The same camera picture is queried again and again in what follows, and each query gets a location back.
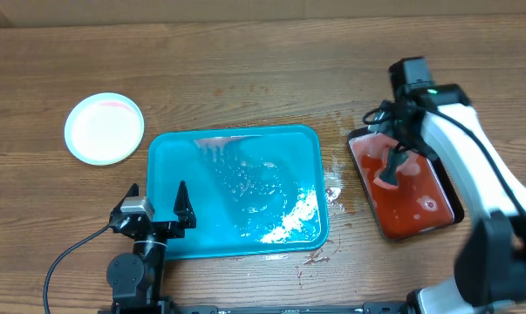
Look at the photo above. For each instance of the teal plastic tray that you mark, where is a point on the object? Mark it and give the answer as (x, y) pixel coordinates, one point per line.
(254, 190)

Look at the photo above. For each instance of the pink and black sponge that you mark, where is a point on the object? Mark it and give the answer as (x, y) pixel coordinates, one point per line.
(387, 179)

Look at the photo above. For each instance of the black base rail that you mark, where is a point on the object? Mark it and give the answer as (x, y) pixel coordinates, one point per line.
(394, 307)

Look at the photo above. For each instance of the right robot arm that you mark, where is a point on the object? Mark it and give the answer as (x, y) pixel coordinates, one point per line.
(438, 121)

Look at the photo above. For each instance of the light blue plate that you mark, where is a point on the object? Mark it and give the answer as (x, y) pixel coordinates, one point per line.
(104, 129)

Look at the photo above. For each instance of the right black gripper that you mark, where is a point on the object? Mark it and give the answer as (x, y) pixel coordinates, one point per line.
(419, 146)

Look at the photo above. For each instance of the black tray with red liquid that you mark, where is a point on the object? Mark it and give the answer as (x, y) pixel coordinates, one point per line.
(422, 200)

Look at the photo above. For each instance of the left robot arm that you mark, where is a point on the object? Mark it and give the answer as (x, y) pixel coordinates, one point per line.
(136, 277)

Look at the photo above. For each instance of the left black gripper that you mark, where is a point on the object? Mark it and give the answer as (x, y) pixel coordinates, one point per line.
(185, 217)

